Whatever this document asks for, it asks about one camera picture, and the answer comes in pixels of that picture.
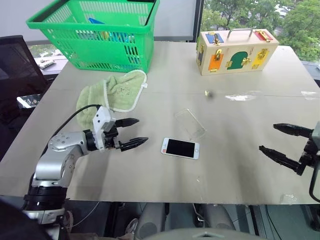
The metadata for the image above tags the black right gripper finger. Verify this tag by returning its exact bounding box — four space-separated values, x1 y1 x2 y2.
272 122 314 138
258 145 308 177

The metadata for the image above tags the clear plastic phone case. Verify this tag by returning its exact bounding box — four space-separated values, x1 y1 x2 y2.
174 108 208 141

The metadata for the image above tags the grey rounded shape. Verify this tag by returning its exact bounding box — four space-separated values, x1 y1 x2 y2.
138 203 166 239

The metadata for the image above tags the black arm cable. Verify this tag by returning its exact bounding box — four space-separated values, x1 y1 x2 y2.
39 104 102 157
308 162 320 204

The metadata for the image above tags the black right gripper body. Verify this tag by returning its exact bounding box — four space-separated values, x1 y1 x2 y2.
299 135 320 169

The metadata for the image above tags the wooden latch lock box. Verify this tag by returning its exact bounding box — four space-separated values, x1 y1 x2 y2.
196 27 280 77

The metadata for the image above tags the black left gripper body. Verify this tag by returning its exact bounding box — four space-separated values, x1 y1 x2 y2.
103 120 123 151

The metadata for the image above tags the green plastic shopping basket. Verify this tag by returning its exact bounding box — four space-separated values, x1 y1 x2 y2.
25 0 161 74

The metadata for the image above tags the clear plastic scrap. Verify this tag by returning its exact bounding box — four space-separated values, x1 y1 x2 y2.
279 193 299 204
300 90 318 101
224 90 263 102

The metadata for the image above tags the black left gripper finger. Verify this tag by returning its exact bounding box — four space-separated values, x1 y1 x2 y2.
115 118 140 128
119 136 150 153

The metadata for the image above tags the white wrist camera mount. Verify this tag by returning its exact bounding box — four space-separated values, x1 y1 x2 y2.
309 120 320 154
92 105 116 152

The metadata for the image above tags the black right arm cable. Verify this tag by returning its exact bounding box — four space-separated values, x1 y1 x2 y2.
308 162 320 204

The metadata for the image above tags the grey shoe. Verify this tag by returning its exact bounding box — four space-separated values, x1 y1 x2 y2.
125 217 140 236

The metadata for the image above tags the black office chair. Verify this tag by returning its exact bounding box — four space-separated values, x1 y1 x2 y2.
0 34 49 132

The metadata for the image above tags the white smartphone with orange sticker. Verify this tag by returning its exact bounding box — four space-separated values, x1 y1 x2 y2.
160 136 201 161

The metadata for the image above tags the black basket handle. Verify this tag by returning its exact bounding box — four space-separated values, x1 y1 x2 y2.
32 0 158 27

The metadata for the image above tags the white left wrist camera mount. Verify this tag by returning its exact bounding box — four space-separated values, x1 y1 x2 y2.
92 105 116 152

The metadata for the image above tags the blue item in basket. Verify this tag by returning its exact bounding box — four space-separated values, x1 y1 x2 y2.
87 16 131 45

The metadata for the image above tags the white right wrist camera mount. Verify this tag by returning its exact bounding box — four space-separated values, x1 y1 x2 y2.
309 120 320 154

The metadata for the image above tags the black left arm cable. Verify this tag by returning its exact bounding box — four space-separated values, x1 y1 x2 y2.
39 104 102 157

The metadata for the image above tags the dark window frame post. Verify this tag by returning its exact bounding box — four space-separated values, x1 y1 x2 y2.
192 0 205 43

